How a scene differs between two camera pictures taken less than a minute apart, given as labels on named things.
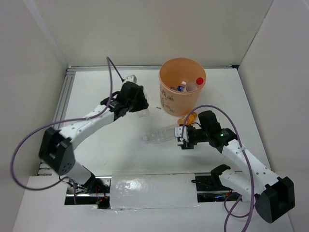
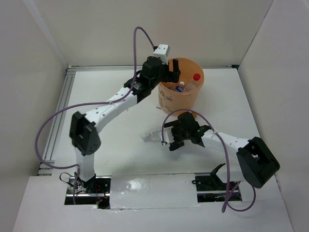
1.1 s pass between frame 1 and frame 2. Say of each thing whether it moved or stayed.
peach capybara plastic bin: stayed
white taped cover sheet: stayed
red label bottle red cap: moved
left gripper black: moved
